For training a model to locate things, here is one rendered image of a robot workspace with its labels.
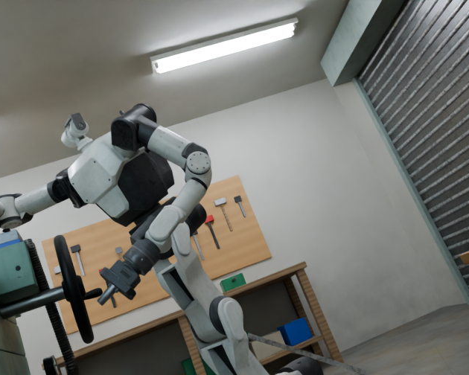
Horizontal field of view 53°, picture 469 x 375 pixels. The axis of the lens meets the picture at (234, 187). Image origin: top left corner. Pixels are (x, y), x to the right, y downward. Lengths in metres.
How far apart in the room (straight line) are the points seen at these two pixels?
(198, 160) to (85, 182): 0.45
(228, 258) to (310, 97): 2.02
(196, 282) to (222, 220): 2.97
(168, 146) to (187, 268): 0.44
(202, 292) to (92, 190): 0.53
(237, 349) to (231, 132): 3.55
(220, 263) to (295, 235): 0.81
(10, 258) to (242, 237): 3.52
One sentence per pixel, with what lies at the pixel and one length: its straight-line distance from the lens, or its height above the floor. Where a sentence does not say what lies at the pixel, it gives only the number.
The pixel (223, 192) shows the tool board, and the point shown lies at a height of 1.82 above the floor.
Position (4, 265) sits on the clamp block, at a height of 0.91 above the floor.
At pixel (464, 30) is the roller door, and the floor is 1.79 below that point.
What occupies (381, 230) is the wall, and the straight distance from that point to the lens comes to 5.06.
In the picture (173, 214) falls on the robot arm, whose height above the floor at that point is 0.94.
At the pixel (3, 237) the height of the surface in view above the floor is 0.99.
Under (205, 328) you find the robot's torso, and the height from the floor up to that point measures 0.60.
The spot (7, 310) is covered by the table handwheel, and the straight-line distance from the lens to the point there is 1.31.
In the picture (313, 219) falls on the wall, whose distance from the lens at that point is 4.85.
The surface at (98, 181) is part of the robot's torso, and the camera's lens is 1.70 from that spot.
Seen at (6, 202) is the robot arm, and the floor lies 1.32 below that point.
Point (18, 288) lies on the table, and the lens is 1.27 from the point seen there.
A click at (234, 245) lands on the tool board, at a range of 4.62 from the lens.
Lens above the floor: 0.57
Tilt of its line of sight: 15 degrees up
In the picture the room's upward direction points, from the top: 22 degrees counter-clockwise
